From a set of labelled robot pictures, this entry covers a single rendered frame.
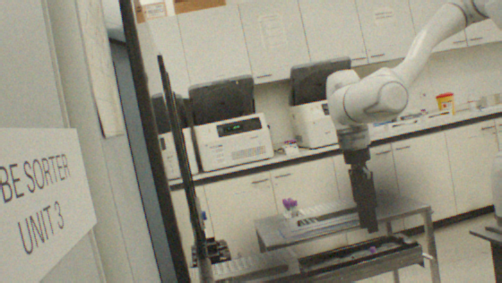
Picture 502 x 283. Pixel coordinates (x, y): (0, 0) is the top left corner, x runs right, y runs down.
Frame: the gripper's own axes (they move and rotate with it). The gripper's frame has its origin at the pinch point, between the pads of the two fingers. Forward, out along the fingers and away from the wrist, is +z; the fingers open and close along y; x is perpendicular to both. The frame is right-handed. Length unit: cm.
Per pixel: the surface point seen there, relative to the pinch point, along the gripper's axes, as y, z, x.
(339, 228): -28.1, 8.6, -0.6
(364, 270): 4.9, 12.5, -5.0
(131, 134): 31, -35, -54
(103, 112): 100, -36, -47
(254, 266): 3.0, 4.1, -33.9
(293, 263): 3.1, 6.0, -23.5
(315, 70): -253, -62, 69
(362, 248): -6.8, 10.2, -0.6
